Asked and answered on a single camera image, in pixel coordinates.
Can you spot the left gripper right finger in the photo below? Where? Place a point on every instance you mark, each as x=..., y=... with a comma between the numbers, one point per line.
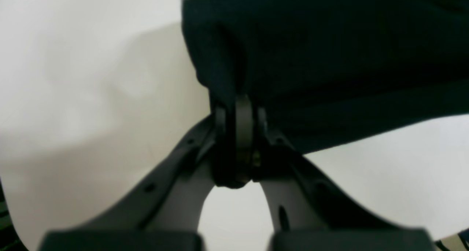
x=309, y=211

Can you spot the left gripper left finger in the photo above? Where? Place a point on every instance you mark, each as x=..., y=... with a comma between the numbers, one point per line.
x=162, y=212

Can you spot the black T-shirt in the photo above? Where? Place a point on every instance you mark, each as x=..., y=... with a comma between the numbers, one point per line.
x=329, y=72

